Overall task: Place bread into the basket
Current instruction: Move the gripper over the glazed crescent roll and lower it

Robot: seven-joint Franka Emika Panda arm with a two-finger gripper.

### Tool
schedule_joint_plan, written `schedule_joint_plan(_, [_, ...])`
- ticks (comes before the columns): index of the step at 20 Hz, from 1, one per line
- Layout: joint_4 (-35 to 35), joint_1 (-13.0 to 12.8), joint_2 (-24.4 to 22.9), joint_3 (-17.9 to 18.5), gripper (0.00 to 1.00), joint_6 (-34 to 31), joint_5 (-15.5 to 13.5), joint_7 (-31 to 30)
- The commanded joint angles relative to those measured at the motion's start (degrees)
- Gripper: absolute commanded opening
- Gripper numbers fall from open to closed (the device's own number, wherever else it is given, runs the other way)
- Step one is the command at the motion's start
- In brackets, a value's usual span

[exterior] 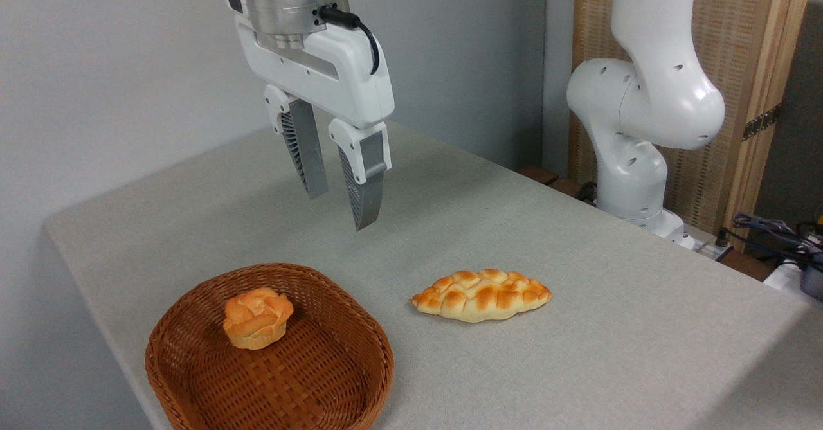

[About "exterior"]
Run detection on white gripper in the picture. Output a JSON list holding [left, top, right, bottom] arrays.
[[224, 0, 395, 232]]

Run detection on long braided bread loaf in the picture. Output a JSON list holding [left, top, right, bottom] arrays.
[[410, 268, 554, 324]]

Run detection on small round bread roll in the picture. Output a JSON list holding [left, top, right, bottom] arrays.
[[222, 287, 295, 352]]

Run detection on brown wicker basket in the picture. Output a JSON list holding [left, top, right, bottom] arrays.
[[145, 262, 395, 430]]

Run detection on grey tablecloth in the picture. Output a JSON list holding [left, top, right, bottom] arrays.
[[44, 110, 823, 430]]

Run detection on brown wooden block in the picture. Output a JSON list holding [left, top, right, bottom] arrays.
[[517, 165, 560, 187]]

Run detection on metal screen hinge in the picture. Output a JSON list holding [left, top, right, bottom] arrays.
[[742, 103, 783, 142]]

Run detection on white box with grey device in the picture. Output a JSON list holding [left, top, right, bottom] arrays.
[[763, 258, 823, 310]]

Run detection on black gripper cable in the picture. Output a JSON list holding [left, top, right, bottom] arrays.
[[319, 5, 381, 76]]

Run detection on bundle of dark cables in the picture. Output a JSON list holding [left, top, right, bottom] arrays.
[[732, 210, 823, 270]]

